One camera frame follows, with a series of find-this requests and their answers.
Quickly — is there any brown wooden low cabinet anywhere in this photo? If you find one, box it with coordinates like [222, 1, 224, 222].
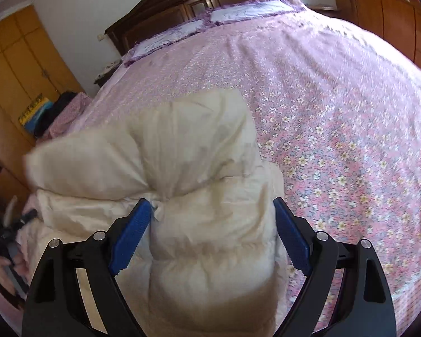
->
[331, 0, 421, 78]

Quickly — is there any dark wooden headboard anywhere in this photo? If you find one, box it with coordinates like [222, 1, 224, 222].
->
[104, 0, 301, 57]

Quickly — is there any dark clothing pile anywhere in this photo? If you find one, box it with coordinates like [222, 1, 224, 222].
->
[33, 91, 78, 138]

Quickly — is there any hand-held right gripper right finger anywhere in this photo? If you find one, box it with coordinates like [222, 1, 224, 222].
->
[273, 198, 397, 337]

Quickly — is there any bed with pink floral cover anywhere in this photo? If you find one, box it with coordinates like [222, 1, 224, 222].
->
[16, 0, 421, 337]

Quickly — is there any beige puffer jacket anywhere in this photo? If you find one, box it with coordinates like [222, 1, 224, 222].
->
[23, 89, 292, 337]

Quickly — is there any yellow wooden wardrobe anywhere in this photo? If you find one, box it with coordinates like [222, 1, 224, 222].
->
[0, 5, 89, 206]

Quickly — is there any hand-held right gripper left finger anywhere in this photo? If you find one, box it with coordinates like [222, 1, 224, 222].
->
[23, 198, 152, 337]

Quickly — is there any purple frilled pillow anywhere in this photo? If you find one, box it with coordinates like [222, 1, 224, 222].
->
[206, 0, 304, 26]
[124, 19, 212, 68]

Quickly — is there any blue yellow picture board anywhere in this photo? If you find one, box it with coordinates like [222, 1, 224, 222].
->
[18, 93, 55, 135]

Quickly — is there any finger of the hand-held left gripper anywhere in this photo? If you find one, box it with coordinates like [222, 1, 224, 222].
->
[5, 209, 40, 235]

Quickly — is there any dark wooden nightstand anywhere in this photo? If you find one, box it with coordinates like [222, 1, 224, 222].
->
[93, 60, 124, 89]

